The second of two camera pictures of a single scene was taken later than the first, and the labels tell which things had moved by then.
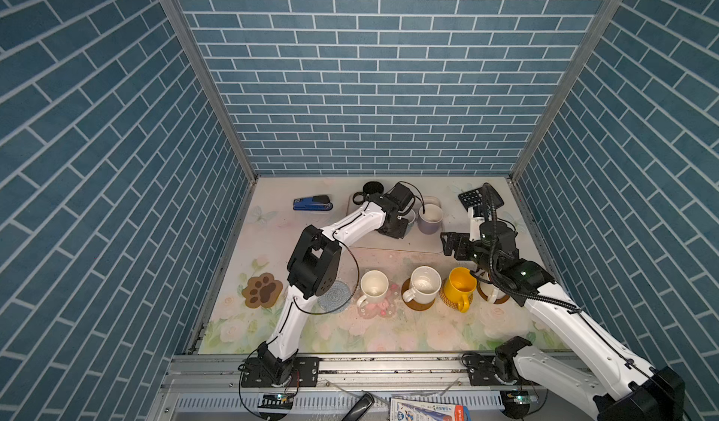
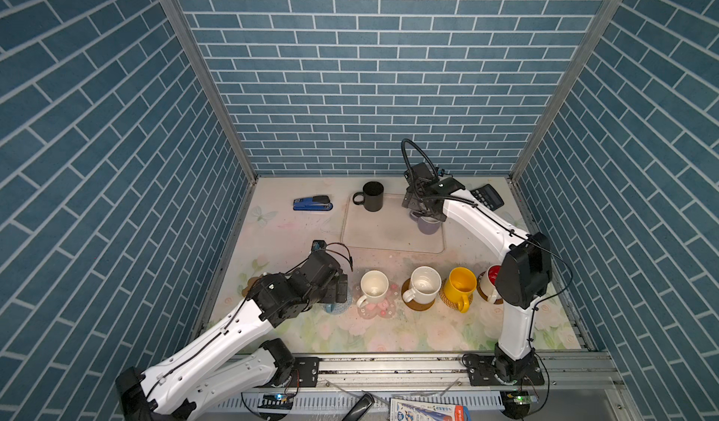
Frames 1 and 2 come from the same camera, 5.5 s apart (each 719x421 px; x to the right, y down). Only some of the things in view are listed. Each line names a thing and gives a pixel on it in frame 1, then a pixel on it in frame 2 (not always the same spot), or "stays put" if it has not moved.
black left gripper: [400, 231] -> [334, 295]
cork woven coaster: [443, 296] stays put
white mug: [374, 284] stays put
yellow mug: [459, 284] stays put
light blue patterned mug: [410, 216] -> [337, 307]
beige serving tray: [414, 239] stays put
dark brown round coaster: [486, 297] stays put
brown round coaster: [413, 304] stays put
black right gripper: [463, 240] -> [410, 199]
